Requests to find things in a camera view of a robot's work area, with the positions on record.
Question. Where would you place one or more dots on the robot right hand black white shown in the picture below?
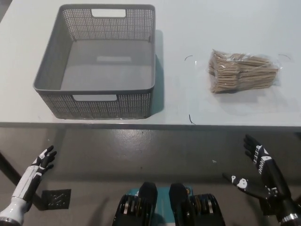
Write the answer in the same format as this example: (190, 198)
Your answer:
(270, 171)

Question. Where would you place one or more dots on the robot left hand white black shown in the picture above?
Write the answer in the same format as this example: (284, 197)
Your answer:
(26, 183)

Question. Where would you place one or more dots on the bag of wooden cutlery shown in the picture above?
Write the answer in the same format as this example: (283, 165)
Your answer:
(242, 71)

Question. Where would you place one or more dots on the dark table leg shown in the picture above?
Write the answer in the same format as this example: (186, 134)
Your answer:
(8, 166)

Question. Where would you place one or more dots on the black square floor marker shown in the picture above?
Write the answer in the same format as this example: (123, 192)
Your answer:
(56, 199)

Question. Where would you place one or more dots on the grey perforated plastic basket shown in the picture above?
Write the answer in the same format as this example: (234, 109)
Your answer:
(101, 58)

